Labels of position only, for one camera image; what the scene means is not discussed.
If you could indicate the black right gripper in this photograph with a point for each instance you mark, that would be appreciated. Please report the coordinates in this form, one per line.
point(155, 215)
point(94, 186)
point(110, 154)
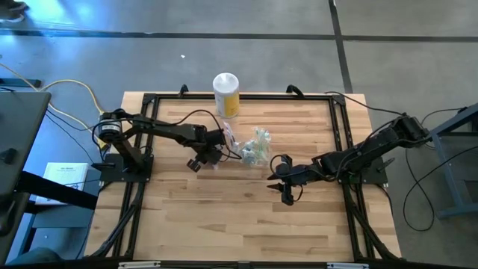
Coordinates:
point(295, 175)

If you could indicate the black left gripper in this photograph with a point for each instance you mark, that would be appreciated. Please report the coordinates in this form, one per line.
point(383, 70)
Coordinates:
point(213, 143)

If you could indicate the purple white toothbrush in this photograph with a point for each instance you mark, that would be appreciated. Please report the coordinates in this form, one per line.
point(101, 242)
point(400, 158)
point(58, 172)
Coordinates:
point(231, 136)

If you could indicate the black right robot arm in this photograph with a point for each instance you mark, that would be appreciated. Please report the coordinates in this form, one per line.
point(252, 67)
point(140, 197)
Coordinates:
point(358, 157)

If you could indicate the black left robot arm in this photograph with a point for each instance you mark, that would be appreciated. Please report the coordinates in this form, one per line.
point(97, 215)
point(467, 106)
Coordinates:
point(164, 129)

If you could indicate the clear acrylic organizer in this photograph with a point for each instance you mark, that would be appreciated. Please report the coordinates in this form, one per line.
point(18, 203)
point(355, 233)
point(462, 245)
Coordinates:
point(254, 153)

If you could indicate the white canister yellow label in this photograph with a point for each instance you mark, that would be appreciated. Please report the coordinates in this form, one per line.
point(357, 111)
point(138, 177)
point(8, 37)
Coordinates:
point(226, 101)

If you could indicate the white booklet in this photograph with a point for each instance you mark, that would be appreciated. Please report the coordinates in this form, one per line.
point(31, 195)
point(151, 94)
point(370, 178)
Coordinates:
point(65, 173)

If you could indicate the black desk beam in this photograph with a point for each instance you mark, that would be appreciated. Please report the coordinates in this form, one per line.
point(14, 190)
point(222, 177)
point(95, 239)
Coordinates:
point(56, 190)

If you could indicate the grey desk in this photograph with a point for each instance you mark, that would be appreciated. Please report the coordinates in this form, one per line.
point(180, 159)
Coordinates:
point(18, 127)

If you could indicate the black floor bar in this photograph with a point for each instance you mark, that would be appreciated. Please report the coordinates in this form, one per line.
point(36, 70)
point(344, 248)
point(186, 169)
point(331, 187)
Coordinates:
point(22, 83)

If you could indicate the black knob on desk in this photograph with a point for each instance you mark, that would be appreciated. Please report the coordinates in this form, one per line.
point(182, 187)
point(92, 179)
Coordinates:
point(9, 155)

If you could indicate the person's shoe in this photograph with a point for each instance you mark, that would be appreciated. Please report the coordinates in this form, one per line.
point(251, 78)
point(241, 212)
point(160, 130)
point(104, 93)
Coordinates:
point(13, 8)

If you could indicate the black aluminium table frame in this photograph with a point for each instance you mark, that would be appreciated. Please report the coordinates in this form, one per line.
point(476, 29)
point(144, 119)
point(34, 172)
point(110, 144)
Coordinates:
point(242, 96)

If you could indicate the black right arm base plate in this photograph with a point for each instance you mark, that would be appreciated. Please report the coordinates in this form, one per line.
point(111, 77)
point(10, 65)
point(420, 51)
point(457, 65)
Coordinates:
point(373, 175)

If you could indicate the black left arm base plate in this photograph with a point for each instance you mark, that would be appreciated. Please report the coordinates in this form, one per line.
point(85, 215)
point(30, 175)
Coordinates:
point(112, 172)

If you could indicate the silver frame bracket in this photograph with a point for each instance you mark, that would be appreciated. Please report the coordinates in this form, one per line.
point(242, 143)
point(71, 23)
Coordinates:
point(138, 265)
point(347, 266)

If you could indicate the blue-grey steel table frame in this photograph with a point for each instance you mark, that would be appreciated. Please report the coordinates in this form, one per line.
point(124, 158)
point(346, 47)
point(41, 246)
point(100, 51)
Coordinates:
point(446, 175)

